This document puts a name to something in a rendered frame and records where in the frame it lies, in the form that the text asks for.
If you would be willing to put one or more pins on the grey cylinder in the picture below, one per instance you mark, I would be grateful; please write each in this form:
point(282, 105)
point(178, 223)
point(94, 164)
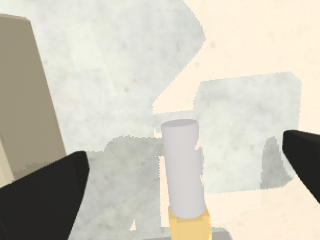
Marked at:
point(188, 215)

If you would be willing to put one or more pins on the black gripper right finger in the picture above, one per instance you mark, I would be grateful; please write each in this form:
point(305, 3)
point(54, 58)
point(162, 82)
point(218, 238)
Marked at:
point(302, 150)

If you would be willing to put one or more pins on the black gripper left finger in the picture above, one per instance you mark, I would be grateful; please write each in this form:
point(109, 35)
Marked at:
point(44, 205)

